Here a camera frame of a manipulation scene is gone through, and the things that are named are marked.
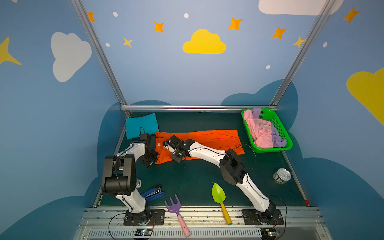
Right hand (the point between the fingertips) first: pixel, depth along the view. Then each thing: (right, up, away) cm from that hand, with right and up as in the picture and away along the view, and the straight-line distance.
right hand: (177, 152), depth 96 cm
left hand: (-12, -4, -2) cm, 12 cm away
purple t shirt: (+67, +7, +2) cm, 68 cm away
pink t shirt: (+58, +15, +5) cm, 60 cm away
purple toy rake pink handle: (+1, -26, -19) cm, 32 cm away
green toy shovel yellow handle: (+25, -22, -14) cm, 36 cm away
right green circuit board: (+47, -35, -24) cm, 64 cm away
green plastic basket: (+70, +26, +19) cm, 77 cm away
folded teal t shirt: (-28, +18, +18) cm, 38 cm away
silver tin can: (+62, -11, -12) cm, 64 cm away
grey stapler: (-21, -15, -12) cm, 29 cm away
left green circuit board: (-13, -34, -25) cm, 44 cm away
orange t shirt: (+29, +7, +9) cm, 31 cm away
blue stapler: (-11, -19, -18) cm, 28 cm away
